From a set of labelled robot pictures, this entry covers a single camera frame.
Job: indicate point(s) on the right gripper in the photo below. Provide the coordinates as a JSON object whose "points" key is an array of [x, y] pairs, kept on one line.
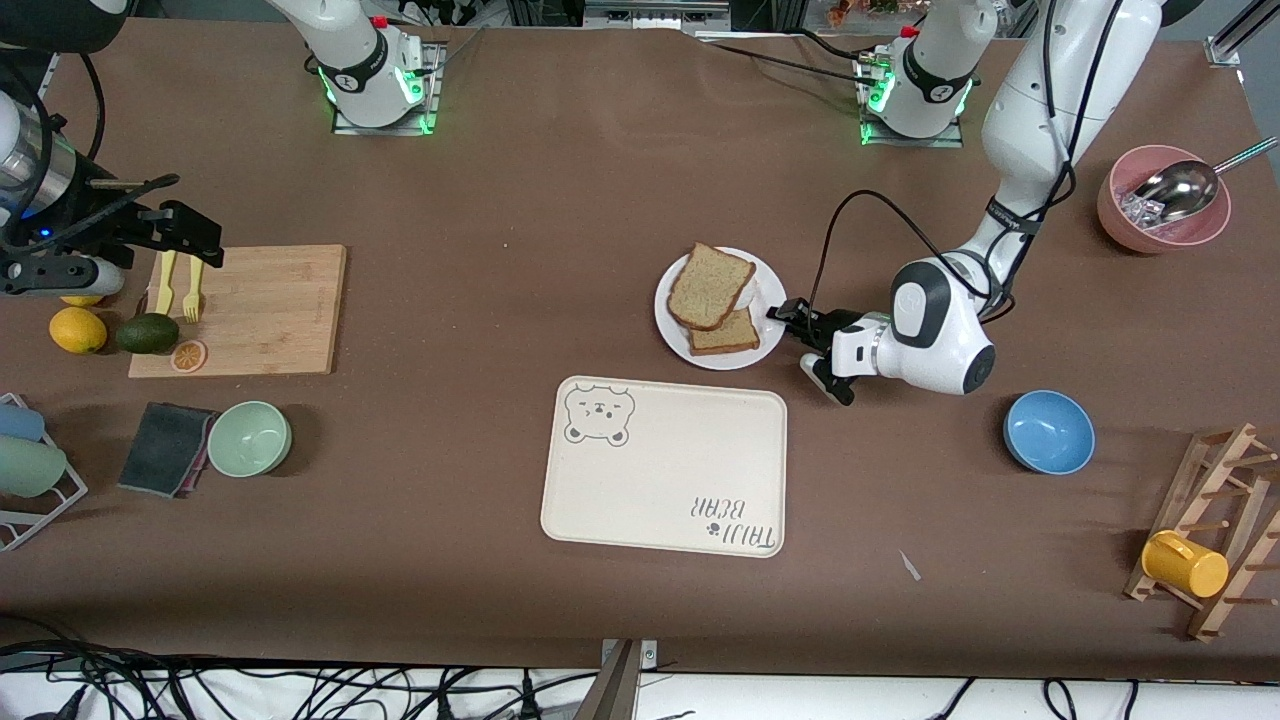
{"points": [[92, 217]]}

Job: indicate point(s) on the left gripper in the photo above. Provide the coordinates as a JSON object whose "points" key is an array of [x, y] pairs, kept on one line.
{"points": [[826, 326]]}

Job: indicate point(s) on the brown bread slice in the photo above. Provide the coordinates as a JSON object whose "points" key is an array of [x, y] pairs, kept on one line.
{"points": [[710, 285], [725, 338]]}

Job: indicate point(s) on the white round plate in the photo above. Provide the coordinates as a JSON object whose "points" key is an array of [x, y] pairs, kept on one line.
{"points": [[666, 322]]}

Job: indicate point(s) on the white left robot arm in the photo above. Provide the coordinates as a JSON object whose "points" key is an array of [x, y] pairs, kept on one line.
{"points": [[1040, 100]]}

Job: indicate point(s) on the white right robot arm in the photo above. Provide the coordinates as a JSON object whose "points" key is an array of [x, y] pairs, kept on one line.
{"points": [[360, 70]]}

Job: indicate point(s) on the yellow plastic knife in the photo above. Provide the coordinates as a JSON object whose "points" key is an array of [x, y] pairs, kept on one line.
{"points": [[166, 290]]}

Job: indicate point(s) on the yellow plastic fork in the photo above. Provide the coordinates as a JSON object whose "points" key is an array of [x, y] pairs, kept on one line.
{"points": [[193, 295]]}

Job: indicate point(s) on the yellow lemon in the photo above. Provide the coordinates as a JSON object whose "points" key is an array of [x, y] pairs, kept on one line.
{"points": [[82, 300], [77, 330]]}

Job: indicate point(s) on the dark green avocado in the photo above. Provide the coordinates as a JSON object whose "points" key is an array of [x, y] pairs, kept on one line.
{"points": [[148, 333]]}

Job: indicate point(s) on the orange slice toy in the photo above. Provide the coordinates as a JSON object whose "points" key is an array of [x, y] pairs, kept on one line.
{"points": [[188, 355]]}

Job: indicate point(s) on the bamboo cutting board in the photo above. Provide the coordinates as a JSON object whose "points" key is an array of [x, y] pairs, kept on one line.
{"points": [[260, 310]]}

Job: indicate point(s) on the cream bear print tray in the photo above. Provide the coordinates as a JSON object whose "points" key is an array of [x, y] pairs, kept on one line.
{"points": [[660, 470]]}

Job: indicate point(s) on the dark grey folded cloth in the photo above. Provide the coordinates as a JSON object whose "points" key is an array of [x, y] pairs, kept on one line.
{"points": [[160, 448]]}

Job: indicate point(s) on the pale green bowl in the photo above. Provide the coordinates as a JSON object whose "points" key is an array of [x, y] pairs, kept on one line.
{"points": [[249, 438]]}

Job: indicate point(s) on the blue cup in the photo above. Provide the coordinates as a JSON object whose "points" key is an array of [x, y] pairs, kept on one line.
{"points": [[18, 422]]}

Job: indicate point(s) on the small clear plastic scrap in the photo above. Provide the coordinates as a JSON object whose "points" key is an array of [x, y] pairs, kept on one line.
{"points": [[910, 566]]}

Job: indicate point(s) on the pale green cup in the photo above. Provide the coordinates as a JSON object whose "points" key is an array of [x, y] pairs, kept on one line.
{"points": [[28, 467]]}

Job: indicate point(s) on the blue bowl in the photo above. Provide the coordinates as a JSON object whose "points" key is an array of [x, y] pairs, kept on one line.
{"points": [[1048, 432]]}

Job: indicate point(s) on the grey equipment box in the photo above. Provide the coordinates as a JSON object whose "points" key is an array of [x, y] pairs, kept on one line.
{"points": [[650, 12]]}

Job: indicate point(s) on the clear ice cubes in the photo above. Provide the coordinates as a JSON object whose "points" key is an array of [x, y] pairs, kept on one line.
{"points": [[1140, 208]]}

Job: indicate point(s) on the metal scoop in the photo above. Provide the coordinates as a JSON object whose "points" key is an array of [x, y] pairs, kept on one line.
{"points": [[1180, 190]]}

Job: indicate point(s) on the pink bowl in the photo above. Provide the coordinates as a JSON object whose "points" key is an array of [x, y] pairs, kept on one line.
{"points": [[1205, 228]]}

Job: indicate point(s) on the wooden mug rack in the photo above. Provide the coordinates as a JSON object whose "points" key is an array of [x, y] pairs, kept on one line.
{"points": [[1185, 505]]}

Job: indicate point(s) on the yellow mug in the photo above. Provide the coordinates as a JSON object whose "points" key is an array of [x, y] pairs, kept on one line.
{"points": [[1185, 565]]}

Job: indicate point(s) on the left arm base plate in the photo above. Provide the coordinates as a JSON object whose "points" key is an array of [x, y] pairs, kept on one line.
{"points": [[915, 142]]}

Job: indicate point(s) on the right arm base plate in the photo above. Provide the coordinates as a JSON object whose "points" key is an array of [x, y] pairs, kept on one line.
{"points": [[380, 128]]}

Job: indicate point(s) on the metal table bracket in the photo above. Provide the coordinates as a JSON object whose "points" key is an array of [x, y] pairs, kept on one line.
{"points": [[620, 680]]}

